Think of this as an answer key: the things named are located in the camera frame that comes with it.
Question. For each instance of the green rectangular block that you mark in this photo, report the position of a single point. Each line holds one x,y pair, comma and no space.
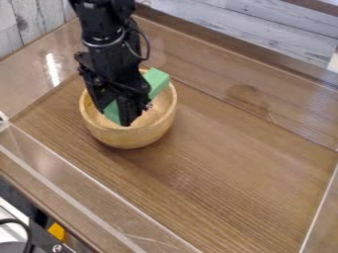
158,80

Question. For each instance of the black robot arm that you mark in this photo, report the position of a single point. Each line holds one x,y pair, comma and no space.
107,19

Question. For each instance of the yellow and black device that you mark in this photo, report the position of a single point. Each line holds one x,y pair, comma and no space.
50,238

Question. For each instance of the clear acrylic tray wall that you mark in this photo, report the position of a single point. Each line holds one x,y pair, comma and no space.
101,218

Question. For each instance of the brown wooden bowl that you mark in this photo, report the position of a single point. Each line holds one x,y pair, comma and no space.
146,130

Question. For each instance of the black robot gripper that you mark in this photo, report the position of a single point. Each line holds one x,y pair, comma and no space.
109,67

